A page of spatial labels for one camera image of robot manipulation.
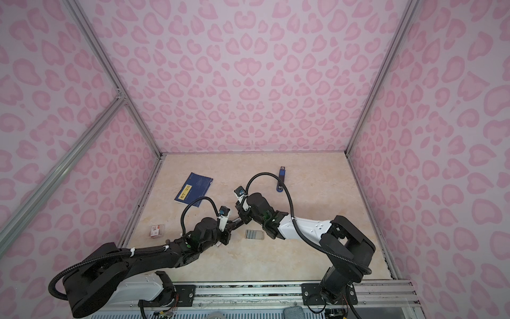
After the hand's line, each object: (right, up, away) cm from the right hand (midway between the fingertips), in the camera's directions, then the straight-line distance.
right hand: (239, 202), depth 84 cm
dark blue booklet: (-25, +5, +20) cm, 33 cm away
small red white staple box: (-37, -13, +4) cm, 40 cm away
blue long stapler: (+19, +5, +19) cm, 27 cm away
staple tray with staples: (+6, -15, +4) cm, 17 cm away
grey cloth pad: (+21, -35, -16) cm, 43 cm away
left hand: (-1, -8, +1) cm, 8 cm away
